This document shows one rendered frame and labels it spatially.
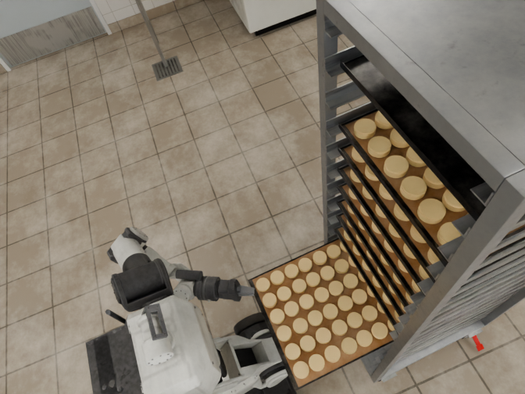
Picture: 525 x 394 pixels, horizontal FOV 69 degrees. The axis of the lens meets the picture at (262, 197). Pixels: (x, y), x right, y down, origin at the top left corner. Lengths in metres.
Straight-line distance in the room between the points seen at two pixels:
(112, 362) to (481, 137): 0.99
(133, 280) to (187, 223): 1.51
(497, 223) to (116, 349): 0.94
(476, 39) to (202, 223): 2.20
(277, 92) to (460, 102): 2.74
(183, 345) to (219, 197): 1.72
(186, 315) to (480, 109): 0.87
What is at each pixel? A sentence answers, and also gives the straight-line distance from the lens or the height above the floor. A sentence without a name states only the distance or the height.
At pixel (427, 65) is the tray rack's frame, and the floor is 1.82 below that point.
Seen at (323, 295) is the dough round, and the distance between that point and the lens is 1.39.
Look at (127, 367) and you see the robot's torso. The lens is 1.14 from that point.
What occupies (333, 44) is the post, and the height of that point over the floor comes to 1.72.
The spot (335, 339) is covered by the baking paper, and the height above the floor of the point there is 0.86.
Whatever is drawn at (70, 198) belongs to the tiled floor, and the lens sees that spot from 3.21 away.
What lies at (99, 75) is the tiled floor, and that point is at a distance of 4.07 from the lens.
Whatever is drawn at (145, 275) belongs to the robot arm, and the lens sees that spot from 1.19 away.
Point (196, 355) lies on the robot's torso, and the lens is 1.09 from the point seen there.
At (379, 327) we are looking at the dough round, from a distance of 1.37.
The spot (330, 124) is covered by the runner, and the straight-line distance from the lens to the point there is 0.95.
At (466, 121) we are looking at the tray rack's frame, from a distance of 0.54.
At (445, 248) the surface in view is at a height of 1.58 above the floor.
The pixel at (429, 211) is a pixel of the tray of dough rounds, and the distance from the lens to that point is 0.82.
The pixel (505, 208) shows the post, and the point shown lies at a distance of 0.53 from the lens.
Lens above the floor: 2.20
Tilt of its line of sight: 57 degrees down
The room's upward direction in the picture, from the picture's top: 16 degrees counter-clockwise
